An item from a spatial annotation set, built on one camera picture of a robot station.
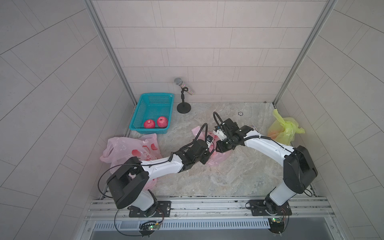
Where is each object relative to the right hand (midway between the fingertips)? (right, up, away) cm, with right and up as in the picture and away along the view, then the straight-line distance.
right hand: (216, 148), depth 85 cm
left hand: (-4, -1, +1) cm, 4 cm away
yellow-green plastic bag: (+35, +11, -6) cm, 37 cm away
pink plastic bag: (-41, +1, -2) cm, 41 cm away
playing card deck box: (+27, +11, +17) cm, 34 cm away
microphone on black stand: (-22, +25, +28) cm, 44 cm away
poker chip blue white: (+21, +20, +27) cm, 40 cm away
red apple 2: (-43, +13, +12) cm, 46 cm away
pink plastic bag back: (-1, -4, -4) cm, 6 cm away
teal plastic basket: (-46, +26, +27) cm, 59 cm away
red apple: (-34, +15, +12) cm, 39 cm away
